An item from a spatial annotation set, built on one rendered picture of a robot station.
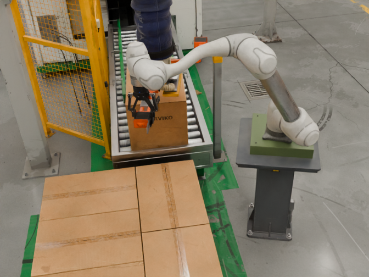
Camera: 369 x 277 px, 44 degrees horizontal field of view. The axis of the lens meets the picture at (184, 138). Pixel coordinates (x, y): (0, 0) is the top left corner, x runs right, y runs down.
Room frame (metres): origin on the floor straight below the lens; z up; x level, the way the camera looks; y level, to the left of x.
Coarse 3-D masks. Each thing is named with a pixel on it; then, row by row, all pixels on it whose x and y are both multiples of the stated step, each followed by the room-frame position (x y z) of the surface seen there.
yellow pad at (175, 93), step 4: (180, 76) 2.59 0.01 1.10; (172, 80) 2.49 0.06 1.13; (180, 80) 2.54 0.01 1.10; (168, 84) 2.49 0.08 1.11; (176, 84) 2.49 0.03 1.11; (180, 84) 2.50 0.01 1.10; (176, 88) 2.43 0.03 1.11; (164, 92) 2.40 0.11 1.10; (168, 92) 2.40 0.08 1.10; (172, 92) 2.40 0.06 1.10; (176, 92) 2.40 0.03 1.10; (164, 96) 2.39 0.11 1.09; (168, 96) 2.39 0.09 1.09; (172, 96) 2.38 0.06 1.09; (176, 96) 2.38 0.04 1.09
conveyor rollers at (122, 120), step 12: (132, 36) 4.56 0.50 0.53; (120, 72) 3.74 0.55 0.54; (120, 84) 3.55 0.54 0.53; (120, 96) 3.31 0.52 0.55; (120, 108) 3.12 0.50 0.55; (192, 108) 3.10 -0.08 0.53; (120, 120) 2.95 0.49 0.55; (192, 120) 2.91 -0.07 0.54; (120, 132) 2.84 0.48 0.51; (192, 132) 2.74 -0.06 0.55; (120, 144) 2.66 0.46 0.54
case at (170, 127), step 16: (128, 80) 2.85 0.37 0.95; (160, 96) 2.62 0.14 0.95; (128, 112) 2.53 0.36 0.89; (160, 112) 2.54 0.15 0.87; (176, 112) 2.54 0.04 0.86; (128, 128) 2.53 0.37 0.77; (144, 128) 2.53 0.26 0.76; (160, 128) 2.54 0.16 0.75; (176, 128) 2.54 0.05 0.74; (144, 144) 2.53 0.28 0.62; (160, 144) 2.54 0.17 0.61; (176, 144) 2.54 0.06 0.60
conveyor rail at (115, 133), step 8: (112, 24) 4.75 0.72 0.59; (112, 32) 4.53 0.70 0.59; (112, 40) 4.33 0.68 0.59; (112, 48) 4.14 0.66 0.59; (112, 56) 3.97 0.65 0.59; (112, 64) 3.81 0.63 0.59; (112, 72) 3.66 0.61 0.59; (112, 80) 3.51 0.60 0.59; (112, 88) 3.36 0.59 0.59; (112, 96) 3.24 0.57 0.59; (112, 104) 3.11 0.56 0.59; (112, 112) 3.00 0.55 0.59; (112, 120) 2.89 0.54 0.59; (112, 128) 2.78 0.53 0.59; (112, 136) 2.68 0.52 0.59; (112, 144) 2.59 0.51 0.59; (112, 152) 2.49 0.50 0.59
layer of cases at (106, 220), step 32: (192, 160) 2.42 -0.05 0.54; (64, 192) 2.17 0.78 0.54; (96, 192) 2.15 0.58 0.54; (128, 192) 2.14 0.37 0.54; (160, 192) 2.12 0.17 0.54; (192, 192) 2.11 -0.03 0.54; (64, 224) 1.89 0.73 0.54; (96, 224) 1.88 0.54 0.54; (128, 224) 1.87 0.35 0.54; (160, 224) 1.86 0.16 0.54; (192, 224) 1.84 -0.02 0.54; (64, 256) 1.66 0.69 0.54; (96, 256) 1.64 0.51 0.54; (128, 256) 1.63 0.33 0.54; (160, 256) 1.62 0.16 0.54; (192, 256) 1.61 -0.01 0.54
